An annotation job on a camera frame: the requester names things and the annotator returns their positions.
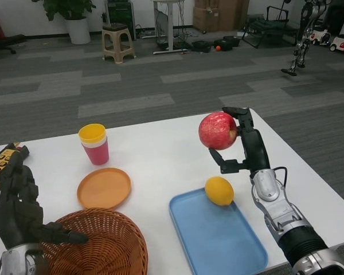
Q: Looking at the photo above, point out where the taped brown cardboard box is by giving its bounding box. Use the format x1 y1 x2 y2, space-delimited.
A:
192 7 218 32

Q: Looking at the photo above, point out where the pink plastic cup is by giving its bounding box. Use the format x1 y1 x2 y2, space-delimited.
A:
81 140 109 166

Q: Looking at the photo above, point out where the white plastic cup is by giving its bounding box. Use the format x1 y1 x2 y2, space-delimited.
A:
80 136 108 149

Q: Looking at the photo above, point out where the blue plastic tray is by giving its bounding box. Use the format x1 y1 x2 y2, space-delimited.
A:
168 187 269 275

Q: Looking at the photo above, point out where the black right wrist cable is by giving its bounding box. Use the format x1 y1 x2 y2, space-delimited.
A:
271 166 288 184

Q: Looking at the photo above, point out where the white toy car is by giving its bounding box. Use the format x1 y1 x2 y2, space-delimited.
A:
329 34 344 57
308 27 332 46

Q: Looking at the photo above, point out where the yellow lemon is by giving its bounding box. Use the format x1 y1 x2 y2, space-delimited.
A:
204 176 235 207

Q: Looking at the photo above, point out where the yellow plastic cup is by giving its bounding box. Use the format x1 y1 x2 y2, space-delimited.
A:
78 123 107 143

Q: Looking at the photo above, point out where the black folding chair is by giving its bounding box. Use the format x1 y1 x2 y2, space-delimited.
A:
241 5 300 49

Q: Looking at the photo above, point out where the red apple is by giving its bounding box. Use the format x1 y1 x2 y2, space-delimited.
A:
198 112 238 152

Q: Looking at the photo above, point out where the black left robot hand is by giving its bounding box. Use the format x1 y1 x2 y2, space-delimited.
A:
0 143 89 250

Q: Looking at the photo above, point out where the black equipment bag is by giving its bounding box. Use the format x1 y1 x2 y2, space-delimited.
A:
213 36 241 52
191 40 212 53

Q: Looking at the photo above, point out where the yellow black remote controller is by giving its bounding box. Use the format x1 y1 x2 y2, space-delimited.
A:
0 142 31 198

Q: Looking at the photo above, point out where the silver humanoid robot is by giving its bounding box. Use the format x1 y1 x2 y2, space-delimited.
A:
280 0 330 77

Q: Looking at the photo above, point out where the orange plastic plate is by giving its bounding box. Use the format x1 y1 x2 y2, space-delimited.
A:
76 167 132 210

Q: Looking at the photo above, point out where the large brown cardboard box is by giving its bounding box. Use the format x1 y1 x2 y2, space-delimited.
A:
217 0 250 32

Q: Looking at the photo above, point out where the black computer tower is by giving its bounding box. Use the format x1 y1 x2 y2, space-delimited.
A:
105 0 137 41

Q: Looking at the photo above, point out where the beige plastic stool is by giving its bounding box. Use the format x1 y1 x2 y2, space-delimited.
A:
101 22 136 64

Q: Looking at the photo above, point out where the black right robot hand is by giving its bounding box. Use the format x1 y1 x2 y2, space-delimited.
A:
208 106 272 175

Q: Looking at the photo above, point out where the white standing desk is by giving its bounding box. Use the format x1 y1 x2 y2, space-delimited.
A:
152 0 191 55

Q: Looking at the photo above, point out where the potted plant white pot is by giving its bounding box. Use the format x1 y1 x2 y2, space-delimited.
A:
31 0 97 45

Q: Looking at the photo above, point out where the brown wicker basket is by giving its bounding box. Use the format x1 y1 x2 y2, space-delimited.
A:
38 208 149 275

